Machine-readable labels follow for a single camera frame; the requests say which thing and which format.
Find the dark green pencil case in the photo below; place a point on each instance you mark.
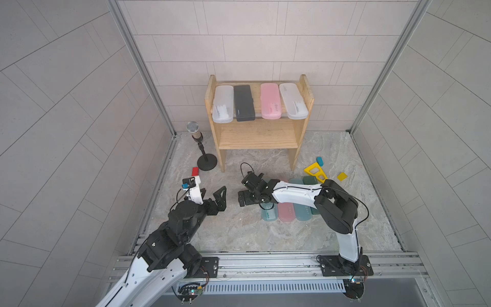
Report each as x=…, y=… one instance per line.
x=311, y=180

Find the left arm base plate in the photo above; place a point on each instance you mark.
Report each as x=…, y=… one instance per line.
x=206, y=268

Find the light blue pencil case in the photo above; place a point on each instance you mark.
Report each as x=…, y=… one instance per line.
x=302, y=212

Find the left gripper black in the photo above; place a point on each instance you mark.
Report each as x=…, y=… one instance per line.
x=220, y=204

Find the pink pencil case shelf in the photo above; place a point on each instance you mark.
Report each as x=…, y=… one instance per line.
x=270, y=99
x=286, y=211

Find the teal pencil case with label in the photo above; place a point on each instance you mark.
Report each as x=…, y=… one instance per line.
x=269, y=211

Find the clear white pencil case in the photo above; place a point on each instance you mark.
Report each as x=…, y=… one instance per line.
x=222, y=111
x=294, y=103

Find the silver microphone on stand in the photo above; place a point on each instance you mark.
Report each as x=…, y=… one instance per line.
x=207, y=161

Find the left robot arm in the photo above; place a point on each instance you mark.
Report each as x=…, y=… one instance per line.
x=167, y=259

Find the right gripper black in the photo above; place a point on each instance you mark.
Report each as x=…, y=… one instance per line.
x=246, y=196

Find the teal small block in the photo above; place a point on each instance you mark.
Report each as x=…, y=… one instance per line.
x=319, y=161

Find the left circuit board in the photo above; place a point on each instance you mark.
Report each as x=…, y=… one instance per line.
x=188, y=292

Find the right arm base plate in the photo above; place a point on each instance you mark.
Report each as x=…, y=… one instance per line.
x=337, y=266

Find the yellow flat square block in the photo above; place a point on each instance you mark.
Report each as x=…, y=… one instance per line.
x=342, y=176

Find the black pencil case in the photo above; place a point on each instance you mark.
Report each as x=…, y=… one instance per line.
x=244, y=103

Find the aluminium mounting rail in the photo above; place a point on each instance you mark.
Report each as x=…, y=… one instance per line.
x=290, y=271

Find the yellow triangle block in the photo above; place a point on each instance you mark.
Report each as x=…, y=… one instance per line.
x=316, y=170

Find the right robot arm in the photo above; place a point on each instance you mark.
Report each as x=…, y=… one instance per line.
x=338, y=208

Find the pink pencil case top shelf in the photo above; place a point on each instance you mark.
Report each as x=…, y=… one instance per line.
x=270, y=99

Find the circuit board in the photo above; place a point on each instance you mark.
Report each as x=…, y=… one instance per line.
x=188, y=292
x=354, y=290

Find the right circuit board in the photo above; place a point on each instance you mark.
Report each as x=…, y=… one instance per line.
x=354, y=290

